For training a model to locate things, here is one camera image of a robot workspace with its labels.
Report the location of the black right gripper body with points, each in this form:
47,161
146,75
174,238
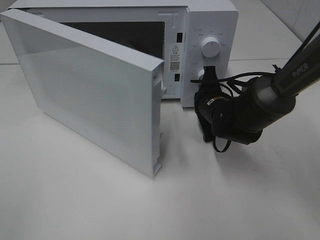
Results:
208,104

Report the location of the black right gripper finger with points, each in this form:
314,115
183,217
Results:
210,73

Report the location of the white timer knob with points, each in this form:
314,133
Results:
200,74

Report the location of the white microwave door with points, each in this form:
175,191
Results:
107,92

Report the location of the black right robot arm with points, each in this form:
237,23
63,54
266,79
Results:
266,99

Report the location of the upper white power knob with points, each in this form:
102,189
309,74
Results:
210,46

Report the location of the white warning label sticker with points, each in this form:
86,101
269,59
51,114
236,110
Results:
175,54

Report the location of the white microwave oven body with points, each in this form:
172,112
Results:
149,26

